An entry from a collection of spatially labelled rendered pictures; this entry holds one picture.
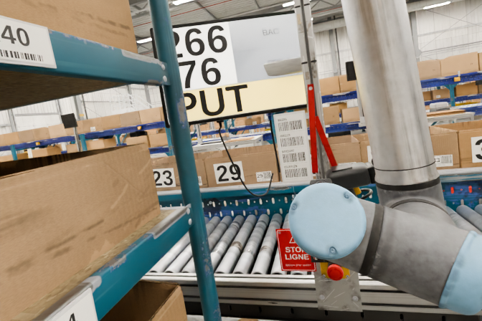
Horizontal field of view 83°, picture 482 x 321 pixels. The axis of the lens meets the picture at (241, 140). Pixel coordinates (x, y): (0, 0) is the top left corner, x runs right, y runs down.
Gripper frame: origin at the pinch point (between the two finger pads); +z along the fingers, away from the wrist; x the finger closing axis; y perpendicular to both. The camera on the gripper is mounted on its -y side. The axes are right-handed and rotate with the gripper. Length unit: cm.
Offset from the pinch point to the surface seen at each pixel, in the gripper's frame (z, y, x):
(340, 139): 82, -57, 13
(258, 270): 24.0, 9.6, -23.1
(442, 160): 62, -33, 52
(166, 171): 59, -40, -84
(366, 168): -2.3, -13.7, 11.1
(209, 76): -10, -44, -28
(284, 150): -0.6, -21.5, -8.7
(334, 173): -2.1, -13.0, 3.5
